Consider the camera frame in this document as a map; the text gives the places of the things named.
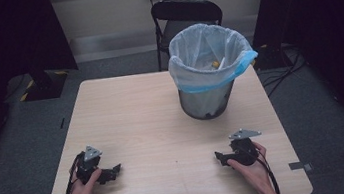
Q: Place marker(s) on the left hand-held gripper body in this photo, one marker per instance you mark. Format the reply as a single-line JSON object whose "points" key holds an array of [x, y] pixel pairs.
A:
{"points": [[87, 162]]}

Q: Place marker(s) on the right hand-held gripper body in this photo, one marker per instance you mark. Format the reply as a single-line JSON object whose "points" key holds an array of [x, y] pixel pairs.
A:
{"points": [[244, 149]]}

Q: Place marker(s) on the black mesh trash bin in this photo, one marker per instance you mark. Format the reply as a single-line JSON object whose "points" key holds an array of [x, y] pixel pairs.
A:
{"points": [[208, 104]]}

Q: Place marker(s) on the clear bottle with yellow cap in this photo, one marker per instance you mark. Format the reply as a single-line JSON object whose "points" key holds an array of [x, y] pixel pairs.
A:
{"points": [[214, 64]]}

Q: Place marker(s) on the black bin with white liner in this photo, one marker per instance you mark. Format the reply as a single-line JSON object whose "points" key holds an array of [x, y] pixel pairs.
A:
{"points": [[201, 52]]}

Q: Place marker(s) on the person's right hand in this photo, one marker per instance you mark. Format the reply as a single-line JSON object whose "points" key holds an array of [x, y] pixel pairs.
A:
{"points": [[252, 175]]}

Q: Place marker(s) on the small black floor tape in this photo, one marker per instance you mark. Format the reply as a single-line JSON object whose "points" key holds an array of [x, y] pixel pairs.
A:
{"points": [[62, 123]]}

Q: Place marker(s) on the black stand base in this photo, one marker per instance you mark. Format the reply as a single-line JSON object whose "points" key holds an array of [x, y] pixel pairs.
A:
{"points": [[44, 85], [270, 57]]}

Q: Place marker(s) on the dark curtain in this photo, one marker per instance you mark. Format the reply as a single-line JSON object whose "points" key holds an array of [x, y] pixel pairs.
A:
{"points": [[328, 22], [2, 48]]}

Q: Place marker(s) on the black folding chair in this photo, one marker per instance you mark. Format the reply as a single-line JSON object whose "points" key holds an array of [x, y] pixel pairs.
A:
{"points": [[182, 11]]}

